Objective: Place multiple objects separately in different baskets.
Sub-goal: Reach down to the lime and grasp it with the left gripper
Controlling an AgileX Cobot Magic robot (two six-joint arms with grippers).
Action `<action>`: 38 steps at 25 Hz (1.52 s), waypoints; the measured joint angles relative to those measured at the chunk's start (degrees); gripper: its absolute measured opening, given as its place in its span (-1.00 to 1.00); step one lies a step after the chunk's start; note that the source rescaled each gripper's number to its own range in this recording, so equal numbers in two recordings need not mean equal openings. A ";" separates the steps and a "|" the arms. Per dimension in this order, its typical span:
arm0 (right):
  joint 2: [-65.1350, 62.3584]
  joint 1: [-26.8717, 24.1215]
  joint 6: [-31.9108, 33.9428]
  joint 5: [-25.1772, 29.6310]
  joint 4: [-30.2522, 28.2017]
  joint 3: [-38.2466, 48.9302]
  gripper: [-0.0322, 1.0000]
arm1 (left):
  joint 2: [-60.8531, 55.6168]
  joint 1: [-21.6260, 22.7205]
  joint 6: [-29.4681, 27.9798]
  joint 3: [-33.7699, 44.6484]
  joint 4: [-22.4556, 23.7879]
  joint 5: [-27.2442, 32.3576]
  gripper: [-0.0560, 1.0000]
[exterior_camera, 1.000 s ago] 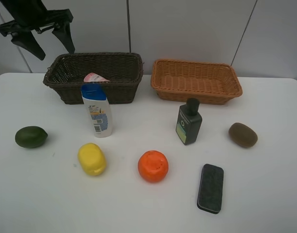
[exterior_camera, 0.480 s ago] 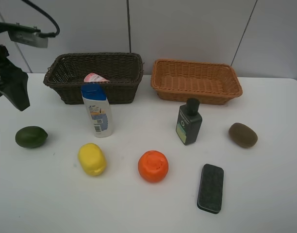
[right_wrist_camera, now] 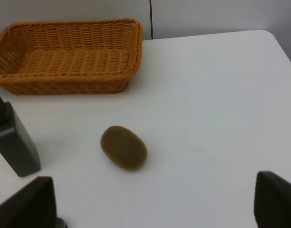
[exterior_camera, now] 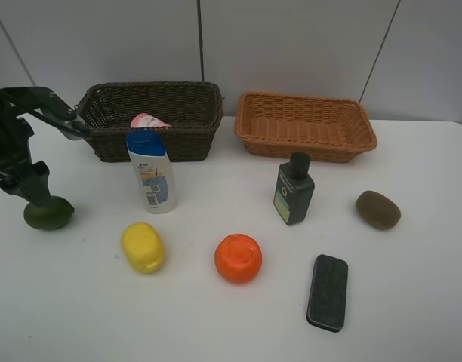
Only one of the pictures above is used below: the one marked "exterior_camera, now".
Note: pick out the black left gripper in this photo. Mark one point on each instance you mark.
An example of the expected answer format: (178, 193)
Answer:
(29, 181)

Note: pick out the pink white-capped bottle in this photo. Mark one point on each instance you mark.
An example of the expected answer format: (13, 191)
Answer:
(144, 120)

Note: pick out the orange wicker basket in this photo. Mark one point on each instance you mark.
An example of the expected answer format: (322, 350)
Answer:
(327, 129)

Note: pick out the black whiteboard eraser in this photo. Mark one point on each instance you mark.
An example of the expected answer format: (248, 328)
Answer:
(328, 294)

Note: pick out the green lime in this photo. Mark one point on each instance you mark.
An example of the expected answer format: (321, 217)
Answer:
(55, 215)

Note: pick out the dark brown wicker basket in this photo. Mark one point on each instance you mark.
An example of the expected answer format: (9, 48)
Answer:
(174, 118)

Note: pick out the yellow lemon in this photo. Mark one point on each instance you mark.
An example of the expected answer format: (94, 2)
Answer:
(143, 248)

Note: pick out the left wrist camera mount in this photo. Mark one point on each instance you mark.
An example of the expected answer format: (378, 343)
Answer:
(42, 103)

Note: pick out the brown kiwi fruit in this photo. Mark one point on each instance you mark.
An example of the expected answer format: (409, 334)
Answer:
(377, 210)

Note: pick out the white blue-capped shampoo bottle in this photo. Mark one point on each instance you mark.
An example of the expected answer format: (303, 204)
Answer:
(153, 170)

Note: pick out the orange fruit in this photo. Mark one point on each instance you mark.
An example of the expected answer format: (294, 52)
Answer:
(238, 258)

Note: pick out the dark green black-capped bottle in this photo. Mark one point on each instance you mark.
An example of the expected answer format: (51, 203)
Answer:
(294, 189)

